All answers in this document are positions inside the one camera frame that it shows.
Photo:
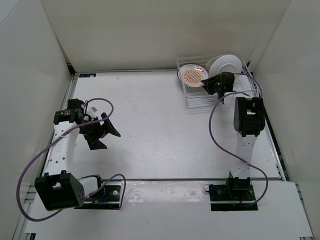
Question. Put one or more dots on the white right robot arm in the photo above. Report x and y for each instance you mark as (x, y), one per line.
(248, 123)

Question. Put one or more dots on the blue corner label sticker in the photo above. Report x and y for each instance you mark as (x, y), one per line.
(87, 75)

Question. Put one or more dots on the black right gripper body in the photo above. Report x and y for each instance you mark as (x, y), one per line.
(216, 86)

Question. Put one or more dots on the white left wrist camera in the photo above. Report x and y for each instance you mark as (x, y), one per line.
(90, 114)

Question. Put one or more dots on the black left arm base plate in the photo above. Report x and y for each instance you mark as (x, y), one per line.
(110, 198)

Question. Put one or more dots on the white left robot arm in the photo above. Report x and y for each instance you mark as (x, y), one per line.
(58, 188)

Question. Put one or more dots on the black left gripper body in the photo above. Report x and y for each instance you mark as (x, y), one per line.
(92, 128)

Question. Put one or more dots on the white green-rimmed plate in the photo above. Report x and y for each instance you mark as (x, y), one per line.
(210, 63)

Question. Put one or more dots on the white wire dish rack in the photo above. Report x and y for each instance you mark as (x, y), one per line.
(197, 97)

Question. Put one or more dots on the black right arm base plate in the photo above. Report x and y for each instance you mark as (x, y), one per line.
(223, 201)

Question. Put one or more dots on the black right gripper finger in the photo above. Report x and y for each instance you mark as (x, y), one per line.
(212, 80)
(210, 89)

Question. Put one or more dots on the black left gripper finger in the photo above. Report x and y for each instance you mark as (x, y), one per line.
(108, 128)
(95, 144)

